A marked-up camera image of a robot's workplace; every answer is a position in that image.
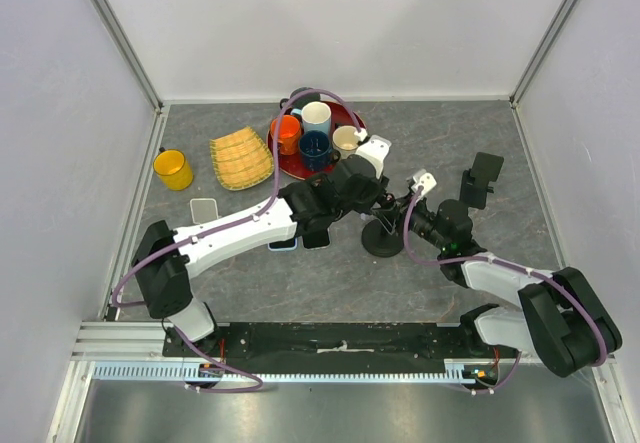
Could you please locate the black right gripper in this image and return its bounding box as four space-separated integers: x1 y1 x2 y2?
373 190 449 251

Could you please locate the black round-base phone stand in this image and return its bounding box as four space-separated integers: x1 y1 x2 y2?
361 193 404 258

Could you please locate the clear cased black phone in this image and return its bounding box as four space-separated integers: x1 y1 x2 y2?
302 230 331 250

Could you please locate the light blue cased phone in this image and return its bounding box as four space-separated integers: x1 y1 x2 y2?
267 238 297 252

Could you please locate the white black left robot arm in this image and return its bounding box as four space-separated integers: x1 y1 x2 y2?
133 154 388 356

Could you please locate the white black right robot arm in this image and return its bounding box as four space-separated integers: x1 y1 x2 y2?
372 197 623 377

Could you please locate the black block phone stand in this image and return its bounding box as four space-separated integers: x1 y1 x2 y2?
459 152 504 210

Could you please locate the white phone stand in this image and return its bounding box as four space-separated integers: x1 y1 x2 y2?
189 198 219 225

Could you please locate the cream dimpled mug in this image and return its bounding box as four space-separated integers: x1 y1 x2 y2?
331 125 367 164

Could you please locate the dark blue mug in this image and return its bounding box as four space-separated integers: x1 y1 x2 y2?
298 131 340 172

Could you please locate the red round tray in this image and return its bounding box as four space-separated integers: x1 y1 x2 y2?
265 101 366 180

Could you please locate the light blue mug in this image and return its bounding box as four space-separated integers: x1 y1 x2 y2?
290 101 332 135

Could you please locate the orange mug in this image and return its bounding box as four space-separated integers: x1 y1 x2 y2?
270 115 302 156

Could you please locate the dark grey mug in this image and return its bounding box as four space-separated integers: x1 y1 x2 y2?
279 87 321 113

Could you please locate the woven bamboo tray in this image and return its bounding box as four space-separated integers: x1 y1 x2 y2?
209 126 274 191

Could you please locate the yellow mug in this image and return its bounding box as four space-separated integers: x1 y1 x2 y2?
153 147 194 191

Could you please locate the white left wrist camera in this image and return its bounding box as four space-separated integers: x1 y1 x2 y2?
355 129 392 179

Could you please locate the grey slotted cable duct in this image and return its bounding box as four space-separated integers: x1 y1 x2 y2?
92 361 478 385

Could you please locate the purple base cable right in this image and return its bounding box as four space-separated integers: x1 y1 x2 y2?
462 347 522 397

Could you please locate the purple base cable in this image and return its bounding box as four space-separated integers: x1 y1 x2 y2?
462 347 522 397
172 327 265 395

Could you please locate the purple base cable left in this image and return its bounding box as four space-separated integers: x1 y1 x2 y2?
172 327 265 395

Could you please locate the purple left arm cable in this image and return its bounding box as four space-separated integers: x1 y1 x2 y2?
110 87 369 309

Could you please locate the right aluminium frame post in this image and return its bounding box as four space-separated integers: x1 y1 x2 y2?
509 0 580 108

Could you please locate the aluminium frame post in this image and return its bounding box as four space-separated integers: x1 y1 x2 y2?
90 0 164 112
509 0 580 108

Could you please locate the left aluminium frame post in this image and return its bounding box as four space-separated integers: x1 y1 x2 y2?
90 0 164 112

